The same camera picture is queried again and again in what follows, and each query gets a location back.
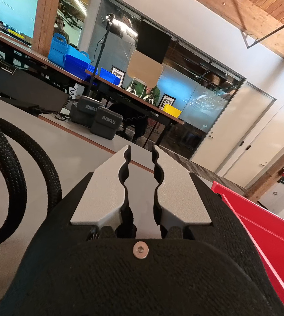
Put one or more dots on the white recycling bin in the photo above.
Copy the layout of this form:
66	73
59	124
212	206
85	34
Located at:
275	197

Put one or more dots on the black hanging panel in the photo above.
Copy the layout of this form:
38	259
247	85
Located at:
154	39

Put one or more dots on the small yellow plastic bin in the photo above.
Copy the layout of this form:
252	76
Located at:
172	111

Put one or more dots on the light blue tote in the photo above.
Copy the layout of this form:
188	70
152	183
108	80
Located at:
58	51
79	55

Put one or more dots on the black tripod light stand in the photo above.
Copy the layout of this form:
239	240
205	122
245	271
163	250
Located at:
103	49

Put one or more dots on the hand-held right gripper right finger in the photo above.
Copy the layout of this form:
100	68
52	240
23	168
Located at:
181	197

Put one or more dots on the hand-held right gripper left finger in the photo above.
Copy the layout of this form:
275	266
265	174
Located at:
100	197

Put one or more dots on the framed tag sign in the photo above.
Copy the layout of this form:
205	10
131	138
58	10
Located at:
166	101
117	75

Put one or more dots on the red plastic bin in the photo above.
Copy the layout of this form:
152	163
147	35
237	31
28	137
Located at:
275	234

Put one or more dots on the dark grey hard case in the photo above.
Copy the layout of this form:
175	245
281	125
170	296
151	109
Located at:
85	111
106	123

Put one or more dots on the acrylic-legged desk stand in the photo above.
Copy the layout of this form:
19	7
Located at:
144	68

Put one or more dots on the dark blue plastic bin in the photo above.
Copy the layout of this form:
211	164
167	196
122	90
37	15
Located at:
110	76
76	68

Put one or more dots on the white door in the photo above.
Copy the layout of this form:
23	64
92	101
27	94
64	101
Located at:
262	150
230	130

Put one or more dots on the black box with label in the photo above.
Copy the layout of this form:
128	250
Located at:
21	88

